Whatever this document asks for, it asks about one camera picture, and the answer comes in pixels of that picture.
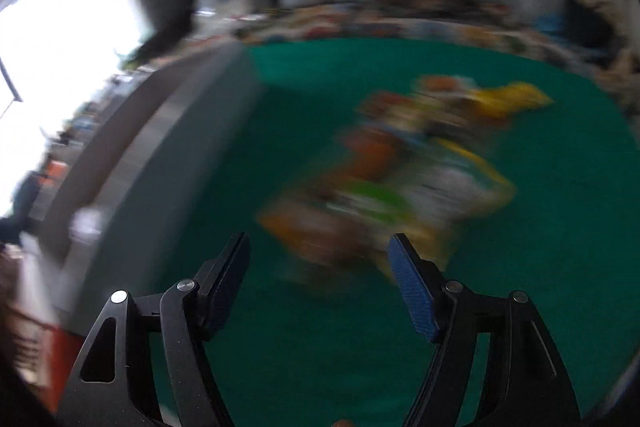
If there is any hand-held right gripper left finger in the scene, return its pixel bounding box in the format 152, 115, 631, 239
57, 232, 251, 427

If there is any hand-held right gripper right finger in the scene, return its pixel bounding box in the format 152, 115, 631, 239
387, 233, 583, 427

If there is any pile of colourful snack packets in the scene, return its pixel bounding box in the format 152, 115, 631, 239
257, 74, 516, 288

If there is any green blanket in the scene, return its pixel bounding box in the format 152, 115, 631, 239
150, 37, 640, 427

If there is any yellow snack packet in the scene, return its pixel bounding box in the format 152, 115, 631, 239
470, 81, 553, 118

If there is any floral patterned bedsheet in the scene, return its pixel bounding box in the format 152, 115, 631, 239
195, 2, 628, 75

